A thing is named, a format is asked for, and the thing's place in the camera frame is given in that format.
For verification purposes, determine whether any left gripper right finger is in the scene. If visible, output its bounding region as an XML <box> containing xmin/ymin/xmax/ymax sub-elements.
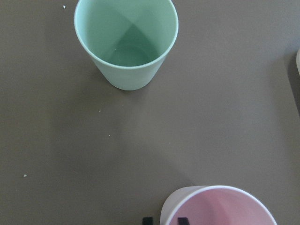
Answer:
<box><xmin>177</xmin><ymin>217</ymin><xmax>188</xmax><ymax>225</ymax></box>

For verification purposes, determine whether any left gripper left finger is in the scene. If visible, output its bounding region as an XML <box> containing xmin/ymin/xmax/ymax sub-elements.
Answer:
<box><xmin>142</xmin><ymin>217</ymin><xmax>153</xmax><ymax>225</ymax></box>

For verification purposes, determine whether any pink cup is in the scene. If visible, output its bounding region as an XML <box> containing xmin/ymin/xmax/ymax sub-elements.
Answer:
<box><xmin>160</xmin><ymin>185</ymin><xmax>276</xmax><ymax>225</ymax></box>

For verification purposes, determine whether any cream plastic tray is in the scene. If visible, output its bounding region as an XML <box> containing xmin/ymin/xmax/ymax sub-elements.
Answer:
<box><xmin>296</xmin><ymin>49</ymin><xmax>300</xmax><ymax>75</ymax></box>

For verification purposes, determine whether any mint green cup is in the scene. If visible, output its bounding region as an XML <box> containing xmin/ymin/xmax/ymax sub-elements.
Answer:
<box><xmin>74</xmin><ymin>0</ymin><xmax>179</xmax><ymax>90</ymax></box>

